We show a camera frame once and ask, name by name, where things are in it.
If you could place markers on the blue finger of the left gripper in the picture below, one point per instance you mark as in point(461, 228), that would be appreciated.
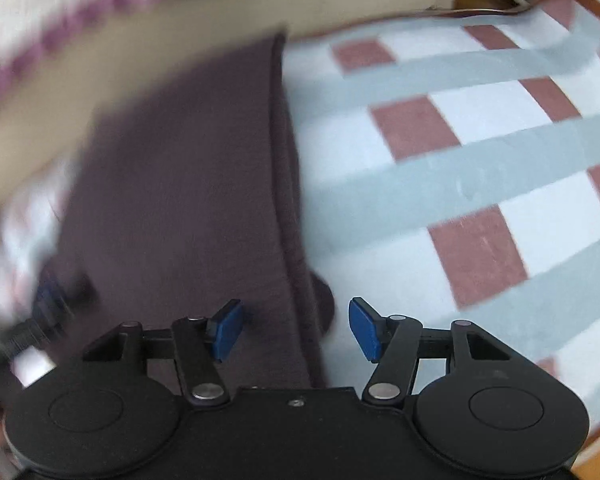
point(79, 291)
point(50, 308)

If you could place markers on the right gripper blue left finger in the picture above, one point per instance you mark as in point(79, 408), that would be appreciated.
point(198, 345)

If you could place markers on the checkered cartoon play mat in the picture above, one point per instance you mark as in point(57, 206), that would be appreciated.
point(449, 168)

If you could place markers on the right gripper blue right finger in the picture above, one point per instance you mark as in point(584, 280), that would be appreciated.
point(391, 343)

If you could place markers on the dark brown knit sweater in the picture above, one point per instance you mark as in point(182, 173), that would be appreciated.
point(190, 197)

